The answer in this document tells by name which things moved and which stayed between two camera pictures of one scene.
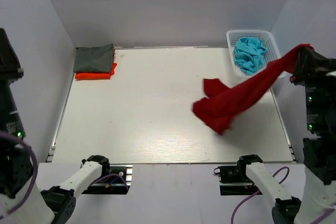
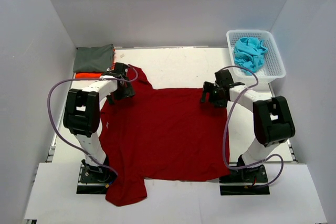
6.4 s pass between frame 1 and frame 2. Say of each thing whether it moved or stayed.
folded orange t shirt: stayed
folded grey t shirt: stayed
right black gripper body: moved
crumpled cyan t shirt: stayed
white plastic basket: stayed
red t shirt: moved
